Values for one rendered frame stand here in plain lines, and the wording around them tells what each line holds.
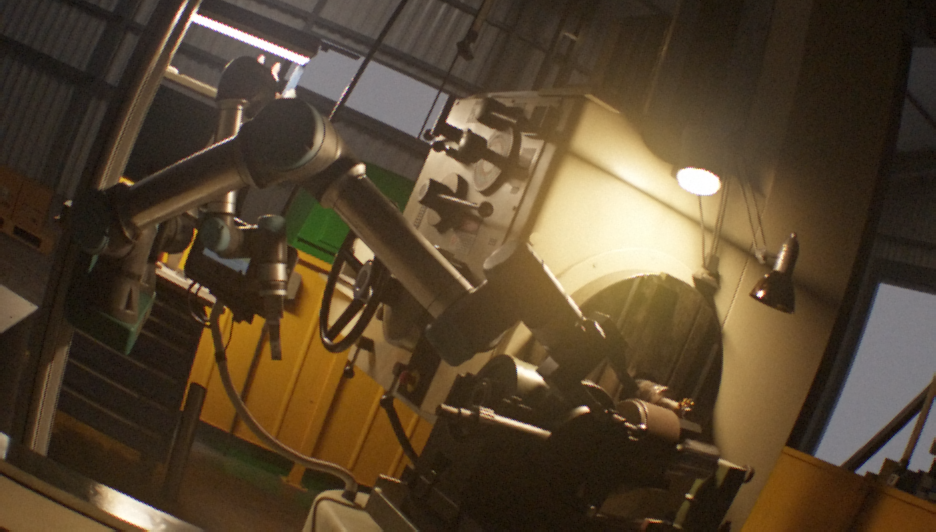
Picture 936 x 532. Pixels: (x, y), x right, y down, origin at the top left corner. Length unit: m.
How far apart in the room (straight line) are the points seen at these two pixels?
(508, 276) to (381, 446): 3.86
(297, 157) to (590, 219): 0.93
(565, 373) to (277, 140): 0.55
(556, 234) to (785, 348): 0.89
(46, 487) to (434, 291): 0.84
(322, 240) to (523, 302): 4.79
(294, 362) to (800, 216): 3.07
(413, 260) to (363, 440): 3.65
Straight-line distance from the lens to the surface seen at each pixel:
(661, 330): 2.23
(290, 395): 4.99
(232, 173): 1.52
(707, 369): 2.36
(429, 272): 1.55
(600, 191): 2.22
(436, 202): 2.54
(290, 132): 1.46
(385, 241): 1.56
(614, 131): 2.24
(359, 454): 5.19
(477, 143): 2.37
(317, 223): 6.18
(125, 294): 1.75
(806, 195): 2.68
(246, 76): 2.23
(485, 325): 1.41
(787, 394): 2.77
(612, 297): 2.15
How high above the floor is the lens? 1.37
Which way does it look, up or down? 3 degrees up
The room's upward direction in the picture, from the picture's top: 23 degrees clockwise
